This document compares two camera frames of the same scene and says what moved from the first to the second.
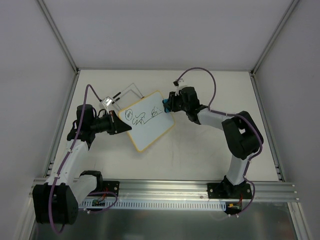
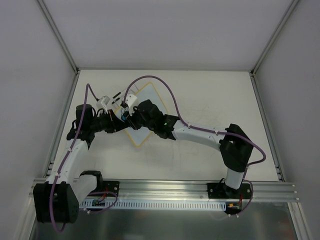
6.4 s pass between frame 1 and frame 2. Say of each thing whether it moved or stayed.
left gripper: stayed
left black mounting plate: stayed
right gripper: moved
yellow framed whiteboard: moved
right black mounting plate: stayed
